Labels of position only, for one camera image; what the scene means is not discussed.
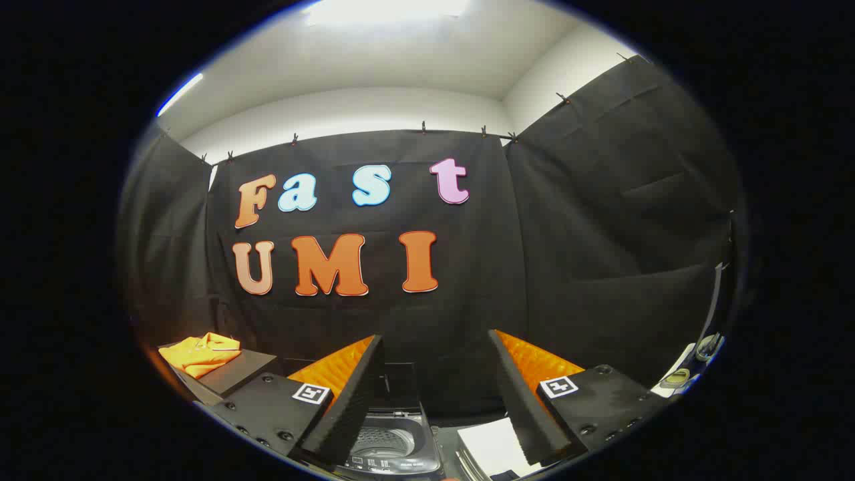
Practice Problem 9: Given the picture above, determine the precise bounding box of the ceiling light panel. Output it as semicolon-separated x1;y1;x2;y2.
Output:
304;0;472;27

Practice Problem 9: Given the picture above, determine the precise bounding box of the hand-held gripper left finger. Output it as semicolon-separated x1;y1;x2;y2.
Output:
209;334;386;467

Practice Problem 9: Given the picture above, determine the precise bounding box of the grey slipper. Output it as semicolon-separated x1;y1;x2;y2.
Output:
695;333;723;363

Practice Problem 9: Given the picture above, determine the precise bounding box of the white board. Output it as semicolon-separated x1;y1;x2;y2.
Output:
458;418;538;479

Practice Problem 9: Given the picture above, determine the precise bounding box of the row of black clips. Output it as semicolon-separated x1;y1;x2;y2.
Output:
199;52;635;164

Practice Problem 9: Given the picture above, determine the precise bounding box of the yellow polo shirt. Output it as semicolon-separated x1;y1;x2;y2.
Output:
158;333;242;380

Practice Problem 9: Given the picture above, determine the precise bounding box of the black backdrop cloth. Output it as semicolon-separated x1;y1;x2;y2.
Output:
117;55;742;428

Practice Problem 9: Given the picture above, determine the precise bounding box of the grey cabinet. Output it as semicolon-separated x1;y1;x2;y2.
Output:
157;344;281;405

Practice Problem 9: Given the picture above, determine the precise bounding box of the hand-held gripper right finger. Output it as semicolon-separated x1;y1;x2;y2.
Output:
488;329;669;467

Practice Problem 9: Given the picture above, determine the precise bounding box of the washing machine glass lid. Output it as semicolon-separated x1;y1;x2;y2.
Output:
382;363;421;410

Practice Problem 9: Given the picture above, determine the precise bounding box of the dark grey washing machine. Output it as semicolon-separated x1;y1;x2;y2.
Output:
334;408;445;476

